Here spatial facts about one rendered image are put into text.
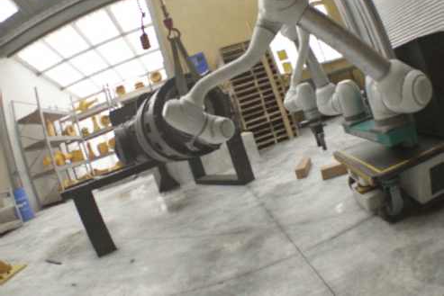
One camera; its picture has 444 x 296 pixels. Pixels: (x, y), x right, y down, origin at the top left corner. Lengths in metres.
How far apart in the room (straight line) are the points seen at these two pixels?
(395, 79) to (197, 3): 6.31
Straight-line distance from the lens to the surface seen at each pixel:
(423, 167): 1.27
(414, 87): 0.95
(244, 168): 2.84
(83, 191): 2.20
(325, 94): 1.72
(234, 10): 6.87
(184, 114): 0.94
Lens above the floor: 0.74
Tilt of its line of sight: 1 degrees down
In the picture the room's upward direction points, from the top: 19 degrees counter-clockwise
